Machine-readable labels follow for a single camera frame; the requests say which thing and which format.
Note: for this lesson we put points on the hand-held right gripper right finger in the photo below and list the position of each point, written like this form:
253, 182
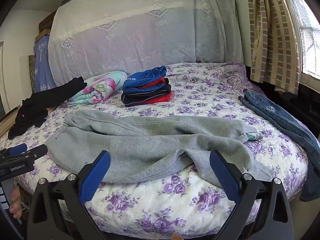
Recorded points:
225, 177

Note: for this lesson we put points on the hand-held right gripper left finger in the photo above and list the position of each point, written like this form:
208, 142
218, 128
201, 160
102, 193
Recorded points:
95, 177

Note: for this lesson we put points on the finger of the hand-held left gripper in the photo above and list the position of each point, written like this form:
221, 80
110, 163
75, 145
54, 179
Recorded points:
17, 149
37, 151

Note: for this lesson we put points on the grey sweatshirt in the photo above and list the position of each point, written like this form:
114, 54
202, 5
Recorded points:
150, 142

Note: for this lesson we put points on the person's left hand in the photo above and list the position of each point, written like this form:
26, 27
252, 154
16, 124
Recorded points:
15, 202

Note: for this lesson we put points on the black garment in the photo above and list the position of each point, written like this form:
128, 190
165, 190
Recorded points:
32, 107

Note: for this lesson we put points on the small white green packet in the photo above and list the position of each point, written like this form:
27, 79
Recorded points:
253, 136

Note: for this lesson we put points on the bed with purple floral sheet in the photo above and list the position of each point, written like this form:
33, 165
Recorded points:
175, 205

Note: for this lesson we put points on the leaning picture board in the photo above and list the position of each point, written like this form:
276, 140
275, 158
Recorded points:
28, 75

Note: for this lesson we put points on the blue jeans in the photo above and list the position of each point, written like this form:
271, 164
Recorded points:
282, 117

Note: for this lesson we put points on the blue packaged mattress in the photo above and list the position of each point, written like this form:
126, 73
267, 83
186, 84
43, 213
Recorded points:
42, 65

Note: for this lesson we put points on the floral rolled blanket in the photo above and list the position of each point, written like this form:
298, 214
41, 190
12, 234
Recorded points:
100, 87

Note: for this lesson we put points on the folded red garment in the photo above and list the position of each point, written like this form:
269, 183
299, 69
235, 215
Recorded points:
163, 97
156, 83

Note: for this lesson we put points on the tan cardboard box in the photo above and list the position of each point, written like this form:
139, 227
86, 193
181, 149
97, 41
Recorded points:
42, 35

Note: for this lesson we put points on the dark brown box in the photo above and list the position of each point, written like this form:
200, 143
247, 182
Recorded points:
47, 21

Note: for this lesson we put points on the white lace cover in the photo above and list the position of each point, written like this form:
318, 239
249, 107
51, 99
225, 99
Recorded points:
140, 35

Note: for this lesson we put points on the beige checked curtain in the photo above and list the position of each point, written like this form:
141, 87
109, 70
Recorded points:
272, 35

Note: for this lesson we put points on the window with mesh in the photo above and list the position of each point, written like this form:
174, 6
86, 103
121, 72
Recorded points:
306, 35

